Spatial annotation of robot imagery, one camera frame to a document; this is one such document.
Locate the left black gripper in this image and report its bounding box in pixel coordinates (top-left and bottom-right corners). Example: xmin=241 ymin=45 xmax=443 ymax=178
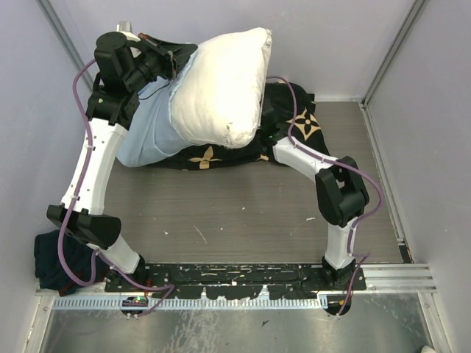
xmin=127 ymin=32 xmax=201 ymax=93

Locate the white pillow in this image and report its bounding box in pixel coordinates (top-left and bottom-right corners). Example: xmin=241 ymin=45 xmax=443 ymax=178
xmin=170 ymin=27 xmax=272 ymax=149

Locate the light blue pillowcase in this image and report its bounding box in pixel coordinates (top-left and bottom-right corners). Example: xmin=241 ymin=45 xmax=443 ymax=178
xmin=116 ymin=56 xmax=194 ymax=168

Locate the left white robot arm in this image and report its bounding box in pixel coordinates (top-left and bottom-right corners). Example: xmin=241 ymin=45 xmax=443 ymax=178
xmin=46 ymin=31 xmax=198 ymax=291

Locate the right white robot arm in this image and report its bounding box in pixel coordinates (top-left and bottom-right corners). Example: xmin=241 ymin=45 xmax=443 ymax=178
xmin=261 ymin=101 xmax=369 ymax=290

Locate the black floral patterned cloth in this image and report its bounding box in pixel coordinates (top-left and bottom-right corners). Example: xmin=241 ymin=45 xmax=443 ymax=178
xmin=151 ymin=82 xmax=330 ymax=171

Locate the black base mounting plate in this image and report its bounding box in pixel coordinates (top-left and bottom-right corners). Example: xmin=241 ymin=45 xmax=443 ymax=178
xmin=105 ymin=261 xmax=369 ymax=301

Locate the dark navy cloth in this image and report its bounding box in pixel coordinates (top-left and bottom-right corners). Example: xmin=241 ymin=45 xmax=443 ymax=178
xmin=33 ymin=230 xmax=92 ymax=296

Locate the left aluminium frame post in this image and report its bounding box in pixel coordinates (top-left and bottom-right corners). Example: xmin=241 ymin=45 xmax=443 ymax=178
xmin=35 ymin=0 xmax=93 ymax=72

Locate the aluminium frame post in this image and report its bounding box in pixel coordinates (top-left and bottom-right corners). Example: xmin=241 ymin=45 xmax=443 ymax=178
xmin=361 ymin=0 xmax=429 ymax=107
xmin=35 ymin=0 xmax=93 ymax=72

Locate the right aluminium frame post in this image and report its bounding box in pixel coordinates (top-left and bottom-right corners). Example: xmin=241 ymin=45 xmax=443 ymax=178
xmin=361 ymin=0 xmax=429 ymax=107

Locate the white slotted cable duct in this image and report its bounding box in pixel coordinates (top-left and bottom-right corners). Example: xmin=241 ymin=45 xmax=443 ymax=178
xmin=52 ymin=296 xmax=328 ymax=310

